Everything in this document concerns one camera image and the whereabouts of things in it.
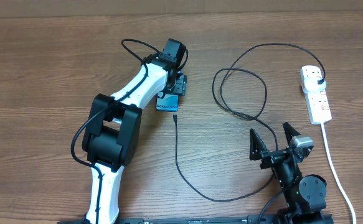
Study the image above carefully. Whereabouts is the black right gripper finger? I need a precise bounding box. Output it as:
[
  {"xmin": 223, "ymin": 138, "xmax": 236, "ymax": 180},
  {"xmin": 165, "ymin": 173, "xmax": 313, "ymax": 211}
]
[
  {"xmin": 249, "ymin": 128, "xmax": 268, "ymax": 161},
  {"xmin": 283, "ymin": 122, "xmax": 300, "ymax": 144}
]

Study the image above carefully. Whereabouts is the blue Samsung Galaxy smartphone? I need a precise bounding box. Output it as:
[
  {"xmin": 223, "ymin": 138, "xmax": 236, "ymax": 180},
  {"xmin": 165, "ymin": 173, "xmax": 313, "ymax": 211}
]
[{"xmin": 156, "ymin": 94, "xmax": 179, "ymax": 112}]

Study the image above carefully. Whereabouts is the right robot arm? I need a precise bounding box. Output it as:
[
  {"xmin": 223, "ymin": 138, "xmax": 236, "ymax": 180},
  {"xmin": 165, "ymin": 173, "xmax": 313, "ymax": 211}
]
[{"xmin": 247, "ymin": 122, "xmax": 333, "ymax": 224}]

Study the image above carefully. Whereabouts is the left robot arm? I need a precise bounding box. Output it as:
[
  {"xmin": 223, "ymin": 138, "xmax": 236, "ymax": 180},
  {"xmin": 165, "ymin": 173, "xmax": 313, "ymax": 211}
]
[{"xmin": 78, "ymin": 39, "xmax": 188, "ymax": 223}]

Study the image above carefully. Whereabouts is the white charger plug adapter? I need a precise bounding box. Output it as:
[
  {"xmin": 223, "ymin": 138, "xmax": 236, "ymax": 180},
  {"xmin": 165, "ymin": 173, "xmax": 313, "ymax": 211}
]
[{"xmin": 301, "ymin": 77, "xmax": 326, "ymax": 94}]

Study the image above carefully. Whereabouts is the white power strip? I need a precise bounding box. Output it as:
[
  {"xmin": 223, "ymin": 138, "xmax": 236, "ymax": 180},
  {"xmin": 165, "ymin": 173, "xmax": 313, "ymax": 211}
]
[{"xmin": 300, "ymin": 65, "xmax": 332, "ymax": 124}]

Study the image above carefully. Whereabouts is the white power strip cord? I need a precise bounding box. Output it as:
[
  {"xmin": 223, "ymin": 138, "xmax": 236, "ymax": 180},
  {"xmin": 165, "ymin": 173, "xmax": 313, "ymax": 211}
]
[{"xmin": 319, "ymin": 123, "xmax": 357, "ymax": 224}]

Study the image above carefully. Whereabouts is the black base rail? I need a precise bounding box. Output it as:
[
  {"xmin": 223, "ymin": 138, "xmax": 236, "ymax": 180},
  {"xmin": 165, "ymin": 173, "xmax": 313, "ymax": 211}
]
[{"xmin": 57, "ymin": 215, "xmax": 334, "ymax": 224}]

